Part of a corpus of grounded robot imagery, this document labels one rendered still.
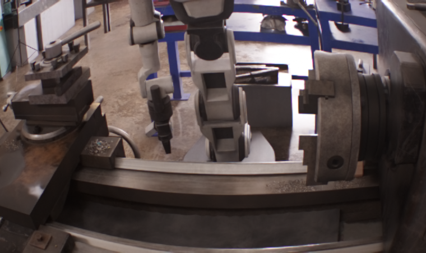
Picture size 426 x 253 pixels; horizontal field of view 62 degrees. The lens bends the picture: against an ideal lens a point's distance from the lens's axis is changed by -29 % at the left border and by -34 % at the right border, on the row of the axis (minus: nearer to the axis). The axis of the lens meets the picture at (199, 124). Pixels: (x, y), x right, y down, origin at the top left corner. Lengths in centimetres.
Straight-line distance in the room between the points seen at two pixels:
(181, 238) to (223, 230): 10
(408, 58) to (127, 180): 84
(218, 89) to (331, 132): 124
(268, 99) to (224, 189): 185
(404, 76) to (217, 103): 143
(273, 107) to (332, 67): 219
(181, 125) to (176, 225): 197
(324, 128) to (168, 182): 54
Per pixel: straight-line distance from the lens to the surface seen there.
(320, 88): 75
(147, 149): 294
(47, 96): 123
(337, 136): 75
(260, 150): 249
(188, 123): 315
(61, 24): 630
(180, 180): 118
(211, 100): 193
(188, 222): 121
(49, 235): 100
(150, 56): 175
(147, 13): 165
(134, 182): 119
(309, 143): 87
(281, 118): 300
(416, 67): 63
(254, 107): 297
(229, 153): 225
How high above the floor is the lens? 151
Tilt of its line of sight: 29 degrees down
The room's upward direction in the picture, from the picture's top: 7 degrees counter-clockwise
